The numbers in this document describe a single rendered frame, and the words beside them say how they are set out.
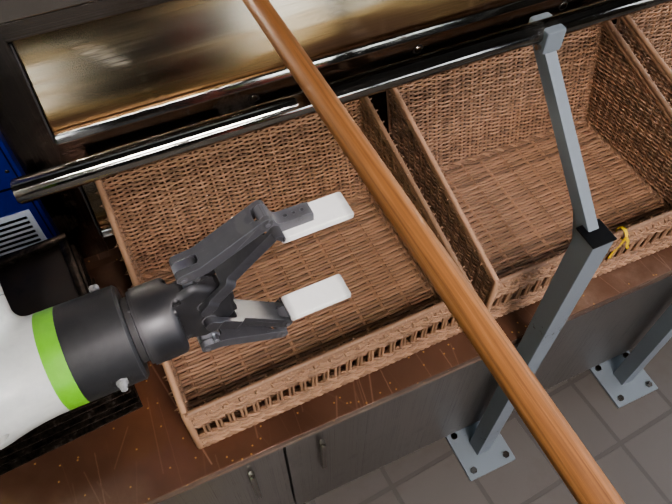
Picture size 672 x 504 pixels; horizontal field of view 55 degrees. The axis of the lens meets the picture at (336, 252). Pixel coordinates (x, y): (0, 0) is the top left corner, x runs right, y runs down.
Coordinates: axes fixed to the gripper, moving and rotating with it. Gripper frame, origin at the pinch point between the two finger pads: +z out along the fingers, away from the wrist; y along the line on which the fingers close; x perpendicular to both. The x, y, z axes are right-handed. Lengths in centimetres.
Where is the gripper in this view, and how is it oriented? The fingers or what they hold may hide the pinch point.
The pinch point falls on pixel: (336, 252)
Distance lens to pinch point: 63.9
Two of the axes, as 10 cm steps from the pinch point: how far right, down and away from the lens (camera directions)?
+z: 9.0, -3.5, 2.5
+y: 0.0, 5.9, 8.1
